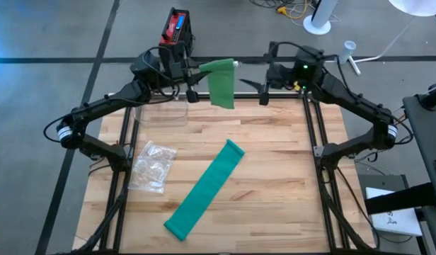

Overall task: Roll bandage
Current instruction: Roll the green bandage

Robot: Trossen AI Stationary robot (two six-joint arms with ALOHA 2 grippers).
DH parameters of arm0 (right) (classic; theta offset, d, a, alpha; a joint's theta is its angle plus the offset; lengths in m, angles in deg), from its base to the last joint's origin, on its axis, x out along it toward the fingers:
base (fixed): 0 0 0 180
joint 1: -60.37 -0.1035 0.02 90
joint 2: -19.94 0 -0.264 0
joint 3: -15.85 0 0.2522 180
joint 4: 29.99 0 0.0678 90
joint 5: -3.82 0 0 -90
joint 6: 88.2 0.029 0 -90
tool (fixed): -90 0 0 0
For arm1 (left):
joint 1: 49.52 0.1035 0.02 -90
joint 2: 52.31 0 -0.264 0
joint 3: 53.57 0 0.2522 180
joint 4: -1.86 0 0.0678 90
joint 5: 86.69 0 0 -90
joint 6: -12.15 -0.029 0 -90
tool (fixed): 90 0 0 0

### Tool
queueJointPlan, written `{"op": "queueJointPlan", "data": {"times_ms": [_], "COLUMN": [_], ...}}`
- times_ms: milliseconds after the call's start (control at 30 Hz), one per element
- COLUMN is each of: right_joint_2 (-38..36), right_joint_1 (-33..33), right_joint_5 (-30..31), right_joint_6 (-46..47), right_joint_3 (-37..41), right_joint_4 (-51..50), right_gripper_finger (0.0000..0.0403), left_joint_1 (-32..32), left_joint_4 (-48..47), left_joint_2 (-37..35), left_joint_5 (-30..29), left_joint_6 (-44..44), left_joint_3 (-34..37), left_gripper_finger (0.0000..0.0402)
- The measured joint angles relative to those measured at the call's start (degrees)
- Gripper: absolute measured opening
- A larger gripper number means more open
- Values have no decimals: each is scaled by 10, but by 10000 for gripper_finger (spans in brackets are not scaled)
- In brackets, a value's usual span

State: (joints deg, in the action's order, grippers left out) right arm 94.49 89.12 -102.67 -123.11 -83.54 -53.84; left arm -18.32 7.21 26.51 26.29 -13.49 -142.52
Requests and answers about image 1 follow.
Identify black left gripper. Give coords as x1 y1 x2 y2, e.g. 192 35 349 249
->
168 44 214 104

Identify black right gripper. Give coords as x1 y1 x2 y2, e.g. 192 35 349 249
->
239 40 297 106

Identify light green bandage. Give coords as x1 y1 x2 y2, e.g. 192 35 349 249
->
198 58 237 110

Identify teal green bandage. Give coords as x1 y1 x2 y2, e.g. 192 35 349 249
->
163 139 246 242

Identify red and black battery box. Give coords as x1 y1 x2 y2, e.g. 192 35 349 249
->
158 6 195 68

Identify clear plastic container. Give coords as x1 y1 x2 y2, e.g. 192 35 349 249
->
132 97 190 128

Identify white cylinder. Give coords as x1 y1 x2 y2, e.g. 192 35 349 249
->
333 40 357 67

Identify clear plastic bag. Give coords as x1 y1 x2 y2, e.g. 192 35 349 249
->
127 140 178 195

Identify grey flat box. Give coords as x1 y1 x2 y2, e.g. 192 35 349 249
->
357 174 410 199

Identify white floor lamp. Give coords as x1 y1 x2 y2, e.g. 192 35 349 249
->
322 0 436 77

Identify dark grey side table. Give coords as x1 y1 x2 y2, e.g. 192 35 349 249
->
401 83 436 255

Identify white box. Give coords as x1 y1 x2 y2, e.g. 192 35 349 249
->
365 186 423 237

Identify black metal table frame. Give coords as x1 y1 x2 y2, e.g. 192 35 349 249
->
62 84 382 255

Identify yellow cable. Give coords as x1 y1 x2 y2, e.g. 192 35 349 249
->
276 0 309 21

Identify white pedestal fan stand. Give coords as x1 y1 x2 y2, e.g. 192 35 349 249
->
302 0 341 35

